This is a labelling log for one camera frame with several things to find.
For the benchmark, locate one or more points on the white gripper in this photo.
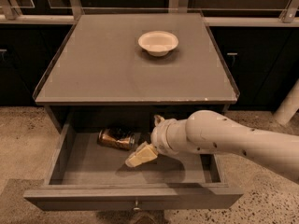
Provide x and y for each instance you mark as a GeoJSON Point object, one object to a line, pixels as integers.
{"type": "Point", "coordinates": [158, 137]}

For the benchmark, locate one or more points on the orange soda can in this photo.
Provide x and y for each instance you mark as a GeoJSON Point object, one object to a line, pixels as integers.
{"type": "Point", "coordinates": [116, 138]}

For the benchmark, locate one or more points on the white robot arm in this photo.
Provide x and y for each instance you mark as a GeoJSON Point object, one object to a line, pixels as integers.
{"type": "Point", "coordinates": [206, 131]}

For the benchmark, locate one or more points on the metal drawer knob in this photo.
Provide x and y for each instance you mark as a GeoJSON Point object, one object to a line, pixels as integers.
{"type": "Point", "coordinates": [136, 207]}

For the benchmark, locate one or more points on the open grey top drawer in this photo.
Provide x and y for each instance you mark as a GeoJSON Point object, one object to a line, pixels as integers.
{"type": "Point", "coordinates": [86, 176]}

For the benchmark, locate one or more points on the grey cabinet with counter top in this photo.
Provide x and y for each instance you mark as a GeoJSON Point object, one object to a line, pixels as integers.
{"type": "Point", "coordinates": [103, 64]}

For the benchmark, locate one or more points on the white bowl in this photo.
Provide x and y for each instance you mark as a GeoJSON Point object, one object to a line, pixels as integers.
{"type": "Point", "coordinates": [158, 43]}

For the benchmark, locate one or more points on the dark cabinet handle right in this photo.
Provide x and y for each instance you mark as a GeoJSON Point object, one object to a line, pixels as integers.
{"type": "Point", "coordinates": [232, 54]}

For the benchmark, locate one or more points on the white cylindrical post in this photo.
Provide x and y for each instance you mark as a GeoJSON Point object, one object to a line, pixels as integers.
{"type": "Point", "coordinates": [289, 106]}

